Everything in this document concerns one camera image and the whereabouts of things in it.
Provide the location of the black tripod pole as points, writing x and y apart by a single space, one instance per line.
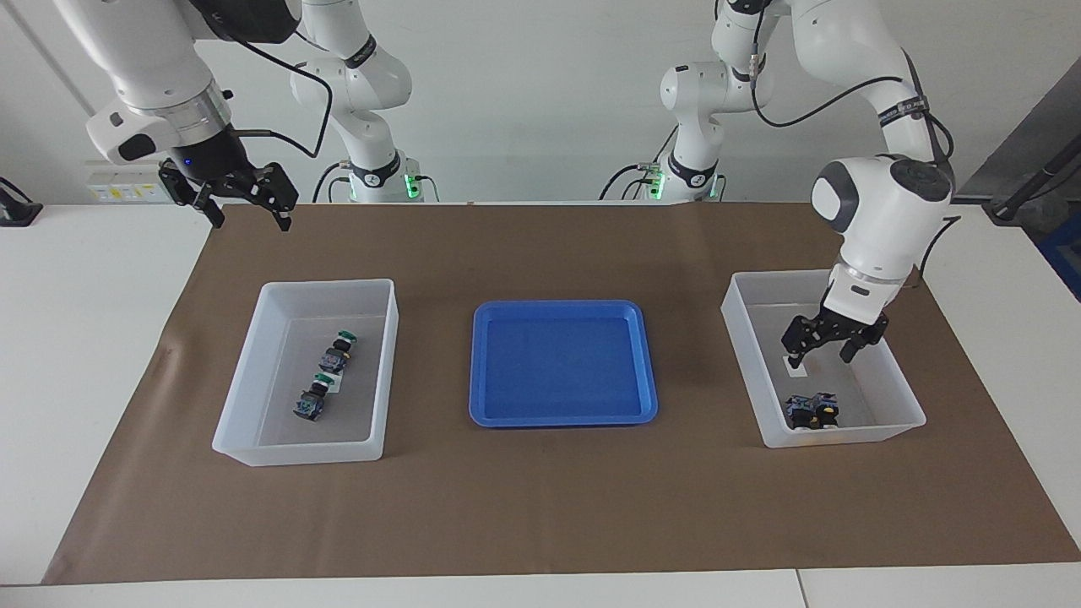
1026 190

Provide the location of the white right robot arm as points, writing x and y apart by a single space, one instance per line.
143 51

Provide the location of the translucent white plastic box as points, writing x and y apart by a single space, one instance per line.
844 437
296 454

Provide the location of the brown paper mat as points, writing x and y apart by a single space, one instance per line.
540 507

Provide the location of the white wall socket strip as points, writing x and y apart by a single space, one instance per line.
127 181

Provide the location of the blue crate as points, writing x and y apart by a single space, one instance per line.
1066 262

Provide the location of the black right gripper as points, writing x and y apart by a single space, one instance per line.
215 160

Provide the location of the blue plastic tray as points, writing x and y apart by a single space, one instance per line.
557 363

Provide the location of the black clamp device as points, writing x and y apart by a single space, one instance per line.
17 211

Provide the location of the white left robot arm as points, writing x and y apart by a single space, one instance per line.
887 211

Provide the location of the yellow push button switch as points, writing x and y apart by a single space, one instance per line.
826 411
797 414

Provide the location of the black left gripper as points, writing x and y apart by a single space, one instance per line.
849 329

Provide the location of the green push button switch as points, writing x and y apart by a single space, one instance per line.
334 359
309 405

